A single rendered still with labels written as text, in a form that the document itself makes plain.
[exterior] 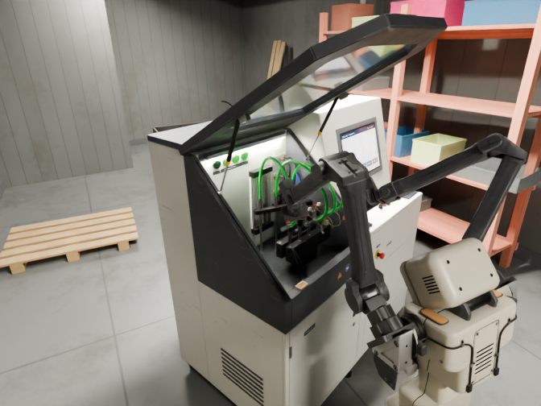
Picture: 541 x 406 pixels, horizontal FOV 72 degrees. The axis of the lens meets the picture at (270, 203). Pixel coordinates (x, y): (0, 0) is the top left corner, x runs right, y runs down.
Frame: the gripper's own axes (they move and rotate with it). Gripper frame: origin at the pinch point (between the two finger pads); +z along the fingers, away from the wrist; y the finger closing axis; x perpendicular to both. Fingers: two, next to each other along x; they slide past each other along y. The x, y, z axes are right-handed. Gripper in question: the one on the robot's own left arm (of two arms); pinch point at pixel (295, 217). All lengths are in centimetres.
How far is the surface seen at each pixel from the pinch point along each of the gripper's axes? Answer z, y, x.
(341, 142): 33, -39, -47
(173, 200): 11, 54, -28
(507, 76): 126, -220, -118
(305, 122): 20, -21, -57
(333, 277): 24.5, -11.3, 24.9
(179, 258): 36, 62, -6
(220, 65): 452, 31, -510
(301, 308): 12.2, 7.2, 35.9
